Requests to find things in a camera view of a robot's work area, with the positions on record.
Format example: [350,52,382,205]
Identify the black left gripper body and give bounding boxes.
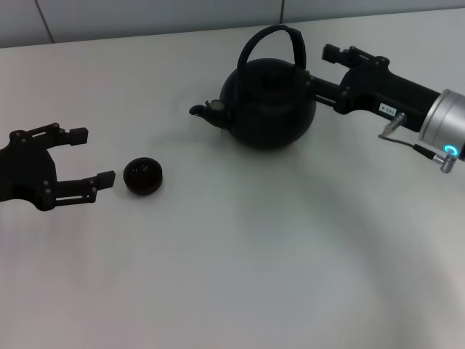
[0,130,60,212]

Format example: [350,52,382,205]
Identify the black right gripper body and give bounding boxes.
[333,57,442,134]

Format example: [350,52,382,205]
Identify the small black teacup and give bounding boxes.
[123,156,163,197]

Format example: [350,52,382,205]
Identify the black round teapot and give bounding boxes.
[188,24,318,150]

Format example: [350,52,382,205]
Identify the right gripper cable with plug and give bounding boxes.
[377,112,458,175]

